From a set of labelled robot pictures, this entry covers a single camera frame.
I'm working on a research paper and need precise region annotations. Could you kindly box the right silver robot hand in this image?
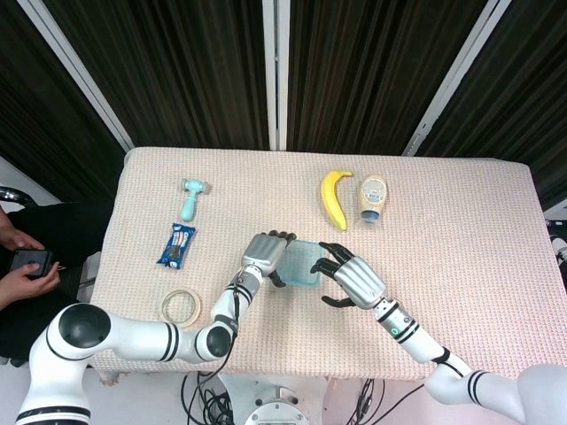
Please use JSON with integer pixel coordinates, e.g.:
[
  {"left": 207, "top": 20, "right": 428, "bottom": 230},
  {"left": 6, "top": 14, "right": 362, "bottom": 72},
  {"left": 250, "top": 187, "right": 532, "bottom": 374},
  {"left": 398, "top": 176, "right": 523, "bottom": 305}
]
[{"left": 309, "top": 241, "right": 386, "bottom": 311}]

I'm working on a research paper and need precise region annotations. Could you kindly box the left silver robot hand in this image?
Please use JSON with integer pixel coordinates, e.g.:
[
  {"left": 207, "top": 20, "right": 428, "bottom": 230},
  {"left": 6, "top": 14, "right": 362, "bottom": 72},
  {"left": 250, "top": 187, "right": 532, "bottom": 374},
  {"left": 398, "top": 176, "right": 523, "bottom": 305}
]
[{"left": 240, "top": 229, "right": 297, "bottom": 289}]

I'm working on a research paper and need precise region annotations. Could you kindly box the blue rimmed transparent lid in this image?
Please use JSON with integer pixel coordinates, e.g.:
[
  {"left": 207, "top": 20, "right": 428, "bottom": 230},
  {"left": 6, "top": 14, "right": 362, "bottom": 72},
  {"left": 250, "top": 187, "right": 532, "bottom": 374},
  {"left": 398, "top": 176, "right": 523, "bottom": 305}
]
[{"left": 276, "top": 238, "right": 325, "bottom": 290}]

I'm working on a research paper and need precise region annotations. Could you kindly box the clear plastic container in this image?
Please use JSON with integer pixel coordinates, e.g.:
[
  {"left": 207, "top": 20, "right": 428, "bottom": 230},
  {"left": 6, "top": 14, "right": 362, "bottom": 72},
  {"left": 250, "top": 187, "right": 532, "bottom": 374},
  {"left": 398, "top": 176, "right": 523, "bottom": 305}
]
[{"left": 277, "top": 241, "right": 323, "bottom": 289}]

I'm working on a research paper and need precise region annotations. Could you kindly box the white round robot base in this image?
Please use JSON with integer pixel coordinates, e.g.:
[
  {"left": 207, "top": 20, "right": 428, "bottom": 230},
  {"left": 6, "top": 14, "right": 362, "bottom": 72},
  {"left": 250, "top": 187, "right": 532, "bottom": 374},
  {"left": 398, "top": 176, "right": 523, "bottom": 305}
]
[{"left": 218, "top": 374, "right": 331, "bottom": 425}]

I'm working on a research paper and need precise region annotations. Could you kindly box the yellow banana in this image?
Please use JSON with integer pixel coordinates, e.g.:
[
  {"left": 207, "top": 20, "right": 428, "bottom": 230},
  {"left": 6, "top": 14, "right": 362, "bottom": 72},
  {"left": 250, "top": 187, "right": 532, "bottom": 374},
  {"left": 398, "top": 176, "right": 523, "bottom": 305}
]
[{"left": 320, "top": 169, "right": 355, "bottom": 233}]

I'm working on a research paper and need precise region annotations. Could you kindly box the mayonnaise squeeze bottle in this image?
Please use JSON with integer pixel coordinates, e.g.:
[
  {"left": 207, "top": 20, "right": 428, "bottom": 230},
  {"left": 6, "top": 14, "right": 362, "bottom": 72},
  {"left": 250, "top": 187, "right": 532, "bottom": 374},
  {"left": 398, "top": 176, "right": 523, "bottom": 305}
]
[{"left": 358, "top": 174, "right": 391, "bottom": 226}]

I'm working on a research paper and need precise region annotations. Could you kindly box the teal toy hammer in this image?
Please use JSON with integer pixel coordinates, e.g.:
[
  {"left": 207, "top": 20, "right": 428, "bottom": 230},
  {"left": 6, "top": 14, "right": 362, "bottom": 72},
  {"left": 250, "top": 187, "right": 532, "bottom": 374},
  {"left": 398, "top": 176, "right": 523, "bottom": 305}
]
[{"left": 178, "top": 178, "right": 210, "bottom": 222}]

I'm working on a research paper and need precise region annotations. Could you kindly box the blue Oreo cookie packet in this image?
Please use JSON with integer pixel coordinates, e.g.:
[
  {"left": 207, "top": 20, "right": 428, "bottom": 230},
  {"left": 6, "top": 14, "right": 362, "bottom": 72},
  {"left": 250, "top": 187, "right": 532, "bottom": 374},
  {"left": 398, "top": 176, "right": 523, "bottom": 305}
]
[{"left": 155, "top": 222, "right": 197, "bottom": 270}]

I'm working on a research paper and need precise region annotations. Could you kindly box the pink waffle weave tablecloth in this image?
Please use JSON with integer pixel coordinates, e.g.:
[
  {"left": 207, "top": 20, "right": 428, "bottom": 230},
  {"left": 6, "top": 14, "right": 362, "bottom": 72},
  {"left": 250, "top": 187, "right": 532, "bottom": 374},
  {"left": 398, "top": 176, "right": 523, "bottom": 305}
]
[{"left": 90, "top": 146, "right": 561, "bottom": 384}]

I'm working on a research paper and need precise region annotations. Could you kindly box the beige masking tape roll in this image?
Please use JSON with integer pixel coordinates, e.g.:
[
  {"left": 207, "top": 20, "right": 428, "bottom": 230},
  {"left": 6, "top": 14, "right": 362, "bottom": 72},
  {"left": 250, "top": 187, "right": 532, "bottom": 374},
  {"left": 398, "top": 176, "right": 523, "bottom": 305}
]
[{"left": 159, "top": 289, "right": 202, "bottom": 329}]

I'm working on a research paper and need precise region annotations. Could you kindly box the black clothed person body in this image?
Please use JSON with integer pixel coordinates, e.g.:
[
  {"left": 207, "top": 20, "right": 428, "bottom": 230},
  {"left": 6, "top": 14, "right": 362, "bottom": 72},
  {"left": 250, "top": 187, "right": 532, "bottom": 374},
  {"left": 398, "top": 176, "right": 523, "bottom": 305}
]
[{"left": 0, "top": 197, "right": 114, "bottom": 360}]

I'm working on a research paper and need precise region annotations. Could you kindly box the black pleated curtain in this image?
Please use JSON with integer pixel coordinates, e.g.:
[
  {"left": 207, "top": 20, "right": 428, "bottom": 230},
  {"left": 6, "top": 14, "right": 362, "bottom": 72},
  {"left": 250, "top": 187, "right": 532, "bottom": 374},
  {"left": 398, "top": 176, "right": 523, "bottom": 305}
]
[{"left": 0, "top": 0, "right": 567, "bottom": 213}]

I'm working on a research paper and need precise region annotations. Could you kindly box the black smartphone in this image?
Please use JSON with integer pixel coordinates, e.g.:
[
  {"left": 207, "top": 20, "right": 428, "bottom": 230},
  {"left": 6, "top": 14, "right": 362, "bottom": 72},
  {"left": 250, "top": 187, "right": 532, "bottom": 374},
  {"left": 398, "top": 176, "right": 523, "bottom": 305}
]
[{"left": 9, "top": 248, "right": 56, "bottom": 279}]

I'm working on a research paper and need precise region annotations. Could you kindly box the person hand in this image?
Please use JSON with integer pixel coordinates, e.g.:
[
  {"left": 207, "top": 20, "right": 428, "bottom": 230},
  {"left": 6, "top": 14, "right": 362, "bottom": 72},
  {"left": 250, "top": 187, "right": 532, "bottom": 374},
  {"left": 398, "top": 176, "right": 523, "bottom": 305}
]
[
  {"left": 0, "top": 260, "right": 59, "bottom": 312},
  {"left": 0, "top": 207, "right": 44, "bottom": 250}
]

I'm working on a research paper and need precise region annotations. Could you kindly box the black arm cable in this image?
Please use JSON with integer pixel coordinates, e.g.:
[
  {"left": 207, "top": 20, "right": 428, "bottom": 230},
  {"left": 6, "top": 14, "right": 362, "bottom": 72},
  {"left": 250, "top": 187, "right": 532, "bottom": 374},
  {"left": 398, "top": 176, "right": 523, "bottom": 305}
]
[{"left": 194, "top": 273, "right": 250, "bottom": 380}]

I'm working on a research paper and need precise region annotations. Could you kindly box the black cable bundle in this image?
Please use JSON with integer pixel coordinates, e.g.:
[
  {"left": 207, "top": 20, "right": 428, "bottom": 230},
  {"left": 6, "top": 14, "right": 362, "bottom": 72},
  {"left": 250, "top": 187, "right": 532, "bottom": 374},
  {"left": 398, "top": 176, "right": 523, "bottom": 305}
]
[
  {"left": 352, "top": 377, "right": 427, "bottom": 425},
  {"left": 180, "top": 370, "right": 234, "bottom": 425}
]

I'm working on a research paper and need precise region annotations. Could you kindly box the white frame post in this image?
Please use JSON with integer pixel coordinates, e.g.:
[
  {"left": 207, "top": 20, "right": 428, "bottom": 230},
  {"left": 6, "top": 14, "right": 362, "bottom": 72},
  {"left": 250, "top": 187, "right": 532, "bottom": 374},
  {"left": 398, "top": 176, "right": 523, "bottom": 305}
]
[
  {"left": 401, "top": 0, "right": 516, "bottom": 158},
  {"left": 17, "top": 0, "right": 135, "bottom": 152},
  {"left": 261, "top": 0, "right": 291, "bottom": 152}
]

